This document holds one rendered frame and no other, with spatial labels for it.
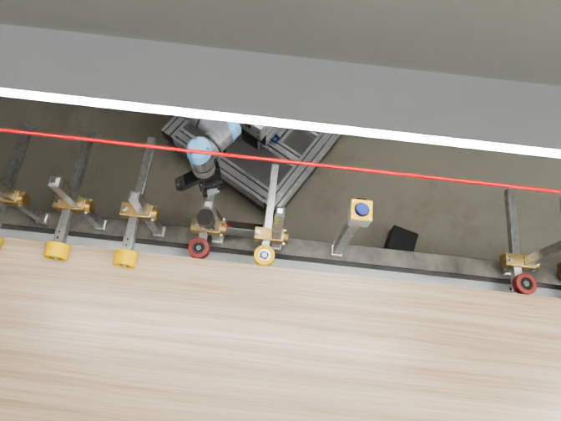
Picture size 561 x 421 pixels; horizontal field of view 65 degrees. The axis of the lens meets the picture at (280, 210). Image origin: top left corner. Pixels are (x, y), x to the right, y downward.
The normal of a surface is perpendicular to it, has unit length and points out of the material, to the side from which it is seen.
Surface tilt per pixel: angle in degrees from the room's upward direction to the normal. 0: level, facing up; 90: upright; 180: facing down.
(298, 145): 0
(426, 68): 22
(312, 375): 0
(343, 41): 0
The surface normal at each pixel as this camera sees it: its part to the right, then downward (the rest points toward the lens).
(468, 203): 0.04, -0.34
